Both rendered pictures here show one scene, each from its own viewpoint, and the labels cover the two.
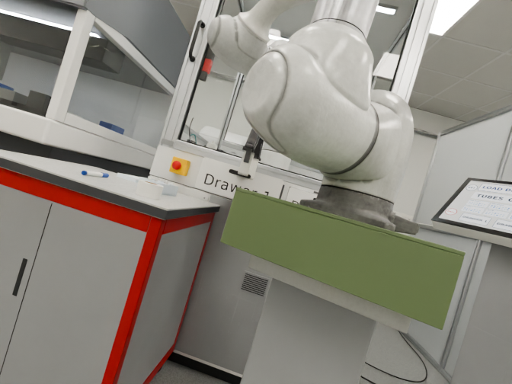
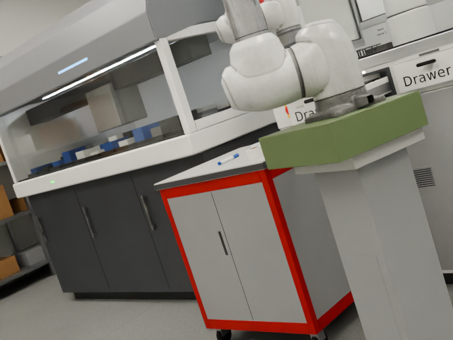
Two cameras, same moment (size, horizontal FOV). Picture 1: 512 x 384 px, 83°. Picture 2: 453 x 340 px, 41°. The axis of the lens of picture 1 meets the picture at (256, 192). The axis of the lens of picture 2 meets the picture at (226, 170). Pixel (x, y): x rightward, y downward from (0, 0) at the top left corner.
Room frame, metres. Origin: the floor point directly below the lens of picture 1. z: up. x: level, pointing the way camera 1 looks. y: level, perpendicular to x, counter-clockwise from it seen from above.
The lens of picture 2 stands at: (-1.00, -1.02, 1.00)
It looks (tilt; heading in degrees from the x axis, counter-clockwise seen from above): 6 degrees down; 39
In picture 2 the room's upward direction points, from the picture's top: 18 degrees counter-clockwise
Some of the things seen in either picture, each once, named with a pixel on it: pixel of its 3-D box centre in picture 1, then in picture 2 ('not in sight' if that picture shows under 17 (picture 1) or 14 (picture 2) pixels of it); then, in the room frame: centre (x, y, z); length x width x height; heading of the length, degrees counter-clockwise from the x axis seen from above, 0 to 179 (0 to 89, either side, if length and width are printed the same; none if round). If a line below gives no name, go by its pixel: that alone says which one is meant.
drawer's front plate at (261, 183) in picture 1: (238, 184); (320, 106); (1.00, 0.06, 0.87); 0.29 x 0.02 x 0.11; 84
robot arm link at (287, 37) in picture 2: not in sight; (290, 37); (0.90, 0.04, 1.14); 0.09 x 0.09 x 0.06
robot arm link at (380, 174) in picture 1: (367, 145); (325, 58); (0.62, -0.20, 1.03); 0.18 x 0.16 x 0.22; 128
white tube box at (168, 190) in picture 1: (158, 187); not in sight; (1.05, 0.34, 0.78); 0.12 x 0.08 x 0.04; 163
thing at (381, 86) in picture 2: not in sight; (349, 96); (1.21, 0.04, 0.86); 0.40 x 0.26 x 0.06; 174
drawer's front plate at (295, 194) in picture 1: (318, 208); (432, 69); (1.26, -0.28, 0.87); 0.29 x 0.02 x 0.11; 84
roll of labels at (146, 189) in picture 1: (149, 190); (255, 152); (0.84, 0.30, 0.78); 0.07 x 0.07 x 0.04
